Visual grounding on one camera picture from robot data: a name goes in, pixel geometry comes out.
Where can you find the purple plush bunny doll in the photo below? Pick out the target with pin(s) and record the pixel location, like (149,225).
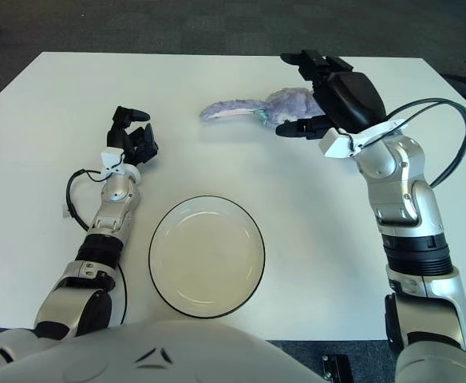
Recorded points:
(285,103)

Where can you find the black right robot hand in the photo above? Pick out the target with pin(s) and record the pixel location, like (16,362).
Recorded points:
(348,95)

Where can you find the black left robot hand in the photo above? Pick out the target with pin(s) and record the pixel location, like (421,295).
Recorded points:
(117,137)

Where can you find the black metal floor device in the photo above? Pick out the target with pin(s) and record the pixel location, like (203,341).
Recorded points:
(336,365)

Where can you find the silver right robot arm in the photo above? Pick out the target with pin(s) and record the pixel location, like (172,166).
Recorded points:
(392,175)

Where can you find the white plate with black rim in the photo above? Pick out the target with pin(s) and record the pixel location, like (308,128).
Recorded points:
(207,255)

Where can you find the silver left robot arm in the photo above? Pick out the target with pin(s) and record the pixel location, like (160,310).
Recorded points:
(115,191)

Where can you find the grey robot torso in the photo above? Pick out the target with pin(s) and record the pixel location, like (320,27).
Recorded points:
(137,355)

